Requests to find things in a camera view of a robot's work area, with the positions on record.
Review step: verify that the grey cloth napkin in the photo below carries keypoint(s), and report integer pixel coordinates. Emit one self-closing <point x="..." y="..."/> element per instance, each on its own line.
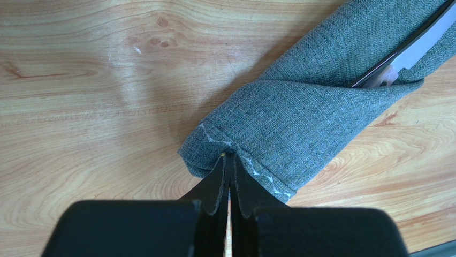
<point x="290" y="122"/>

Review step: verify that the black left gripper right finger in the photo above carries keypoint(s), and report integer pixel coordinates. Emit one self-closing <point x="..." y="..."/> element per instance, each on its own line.
<point x="262" y="225"/>

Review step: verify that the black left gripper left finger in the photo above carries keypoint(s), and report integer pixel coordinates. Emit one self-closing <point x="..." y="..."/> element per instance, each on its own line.
<point x="194" y="225"/>

